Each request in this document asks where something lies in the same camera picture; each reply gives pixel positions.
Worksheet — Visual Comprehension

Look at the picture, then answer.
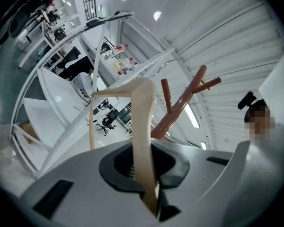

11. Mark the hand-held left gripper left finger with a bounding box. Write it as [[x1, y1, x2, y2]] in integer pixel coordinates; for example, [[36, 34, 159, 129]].
[[98, 146, 145, 192]]

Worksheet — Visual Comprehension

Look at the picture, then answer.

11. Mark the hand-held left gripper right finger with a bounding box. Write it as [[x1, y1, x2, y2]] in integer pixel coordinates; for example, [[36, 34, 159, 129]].
[[151, 143, 190, 222]]

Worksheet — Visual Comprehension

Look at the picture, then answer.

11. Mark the light wooden clothes hanger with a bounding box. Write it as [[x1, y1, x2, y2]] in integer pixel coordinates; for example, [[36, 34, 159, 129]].
[[89, 77, 161, 217]]

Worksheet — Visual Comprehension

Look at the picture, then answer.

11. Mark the brown wooden coat rack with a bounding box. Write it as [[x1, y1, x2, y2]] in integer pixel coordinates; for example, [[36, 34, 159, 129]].
[[151, 65, 222, 140]]

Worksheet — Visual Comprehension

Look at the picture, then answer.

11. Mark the black office chair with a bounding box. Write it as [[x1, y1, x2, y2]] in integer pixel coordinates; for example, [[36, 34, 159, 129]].
[[96, 108, 119, 136], [61, 46, 82, 64]]

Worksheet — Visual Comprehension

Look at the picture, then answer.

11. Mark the person's grey shirt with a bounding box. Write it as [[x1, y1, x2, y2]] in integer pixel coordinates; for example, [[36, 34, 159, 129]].
[[223, 121, 284, 227]]

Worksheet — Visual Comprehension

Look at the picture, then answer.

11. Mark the person's head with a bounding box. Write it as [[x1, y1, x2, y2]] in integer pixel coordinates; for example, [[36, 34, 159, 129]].
[[244, 98, 276, 141]]

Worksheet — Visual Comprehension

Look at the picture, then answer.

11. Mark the cardboard box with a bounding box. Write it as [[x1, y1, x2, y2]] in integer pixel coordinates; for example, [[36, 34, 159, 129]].
[[19, 121, 40, 144]]

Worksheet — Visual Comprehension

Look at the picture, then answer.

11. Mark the white shelf unit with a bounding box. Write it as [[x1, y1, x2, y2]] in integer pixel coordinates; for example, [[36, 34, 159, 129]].
[[80, 35, 142, 91]]

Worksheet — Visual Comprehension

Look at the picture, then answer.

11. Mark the red-capped clear bottle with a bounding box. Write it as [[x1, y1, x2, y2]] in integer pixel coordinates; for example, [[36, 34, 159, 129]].
[[114, 44, 129, 54]]

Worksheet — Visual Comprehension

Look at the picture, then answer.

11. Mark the white panel board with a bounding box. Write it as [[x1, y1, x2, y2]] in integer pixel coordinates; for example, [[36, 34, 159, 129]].
[[257, 51, 284, 125]]

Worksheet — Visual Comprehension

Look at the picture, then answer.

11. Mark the white table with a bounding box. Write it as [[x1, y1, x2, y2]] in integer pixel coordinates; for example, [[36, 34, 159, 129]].
[[18, 20, 58, 69]]

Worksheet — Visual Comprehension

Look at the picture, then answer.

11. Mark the black window grille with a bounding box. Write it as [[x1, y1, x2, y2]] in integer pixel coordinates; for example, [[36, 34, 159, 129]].
[[81, 0, 97, 20]]

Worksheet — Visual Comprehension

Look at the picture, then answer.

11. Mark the white perforated metal frame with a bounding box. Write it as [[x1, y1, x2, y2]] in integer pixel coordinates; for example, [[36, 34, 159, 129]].
[[10, 14, 176, 180]]

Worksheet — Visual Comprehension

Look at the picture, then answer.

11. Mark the black head-worn camera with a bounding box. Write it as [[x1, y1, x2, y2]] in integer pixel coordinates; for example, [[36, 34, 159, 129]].
[[237, 91, 258, 110]]

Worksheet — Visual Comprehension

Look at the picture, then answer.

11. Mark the black camera on frame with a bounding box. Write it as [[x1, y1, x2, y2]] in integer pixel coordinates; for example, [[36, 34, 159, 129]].
[[86, 19, 103, 28]]

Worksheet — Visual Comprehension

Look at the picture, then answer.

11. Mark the black cable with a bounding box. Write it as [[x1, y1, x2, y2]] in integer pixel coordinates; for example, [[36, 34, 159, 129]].
[[99, 9, 136, 22]]

